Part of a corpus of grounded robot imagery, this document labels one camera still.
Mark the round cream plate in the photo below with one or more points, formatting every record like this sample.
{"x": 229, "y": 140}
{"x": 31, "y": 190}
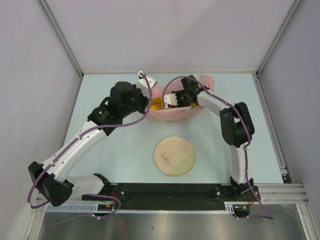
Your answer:
{"x": 174, "y": 156}

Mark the pink plastic bag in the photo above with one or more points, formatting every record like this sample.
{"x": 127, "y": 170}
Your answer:
{"x": 180, "y": 113}

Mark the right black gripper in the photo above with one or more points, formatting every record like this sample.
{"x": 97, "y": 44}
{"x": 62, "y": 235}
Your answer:
{"x": 179, "y": 104}

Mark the white slotted cable duct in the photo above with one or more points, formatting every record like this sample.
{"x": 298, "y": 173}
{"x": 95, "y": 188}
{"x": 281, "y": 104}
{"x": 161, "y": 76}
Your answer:
{"x": 96, "y": 208}

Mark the yellow fake fruit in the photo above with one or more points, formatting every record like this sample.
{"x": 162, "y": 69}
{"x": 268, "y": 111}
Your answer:
{"x": 157, "y": 100}

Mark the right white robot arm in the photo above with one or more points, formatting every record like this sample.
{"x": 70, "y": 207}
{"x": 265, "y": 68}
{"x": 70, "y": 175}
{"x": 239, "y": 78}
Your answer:
{"x": 237, "y": 127}

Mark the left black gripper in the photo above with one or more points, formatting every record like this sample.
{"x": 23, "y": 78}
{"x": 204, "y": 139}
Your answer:
{"x": 144, "y": 98}

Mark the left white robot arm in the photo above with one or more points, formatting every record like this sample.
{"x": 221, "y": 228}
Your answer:
{"x": 51, "y": 178}

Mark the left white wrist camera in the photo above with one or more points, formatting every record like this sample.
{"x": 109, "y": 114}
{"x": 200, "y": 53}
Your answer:
{"x": 146, "y": 83}

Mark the green fake pear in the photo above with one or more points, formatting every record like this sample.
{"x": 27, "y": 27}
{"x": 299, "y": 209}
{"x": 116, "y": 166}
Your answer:
{"x": 193, "y": 105}

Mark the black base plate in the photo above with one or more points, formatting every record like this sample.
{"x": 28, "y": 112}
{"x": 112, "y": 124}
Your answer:
{"x": 177, "y": 196}

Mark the yellow fake lemon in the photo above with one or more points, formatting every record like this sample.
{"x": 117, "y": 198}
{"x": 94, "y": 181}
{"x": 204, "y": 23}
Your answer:
{"x": 155, "y": 108}

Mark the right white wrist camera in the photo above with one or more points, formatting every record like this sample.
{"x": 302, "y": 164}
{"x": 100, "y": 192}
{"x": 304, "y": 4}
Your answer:
{"x": 170, "y": 101}

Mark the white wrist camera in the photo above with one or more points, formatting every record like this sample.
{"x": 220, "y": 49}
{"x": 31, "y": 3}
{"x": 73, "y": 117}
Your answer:
{"x": 170, "y": 101}
{"x": 146, "y": 83}

